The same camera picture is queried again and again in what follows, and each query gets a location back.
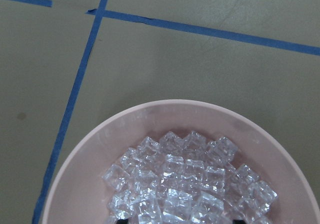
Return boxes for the clear ice cubes pile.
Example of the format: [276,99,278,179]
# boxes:
[102,131,278,224]

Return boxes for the pink plastic bowl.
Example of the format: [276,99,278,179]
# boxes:
[42,99,320,224]

